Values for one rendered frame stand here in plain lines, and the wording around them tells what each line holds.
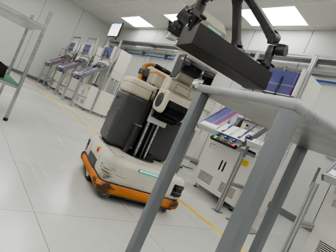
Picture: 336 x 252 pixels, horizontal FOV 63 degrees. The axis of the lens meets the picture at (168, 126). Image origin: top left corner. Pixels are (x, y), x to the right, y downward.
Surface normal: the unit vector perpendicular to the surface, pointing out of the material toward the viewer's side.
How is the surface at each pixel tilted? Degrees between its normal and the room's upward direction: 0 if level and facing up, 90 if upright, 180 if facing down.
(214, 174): 90
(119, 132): 90
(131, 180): 90
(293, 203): 90
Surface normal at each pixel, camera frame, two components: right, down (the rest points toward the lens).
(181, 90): 0.36, 0.34
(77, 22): 0.57, 0.28
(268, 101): -0.81, -0.35
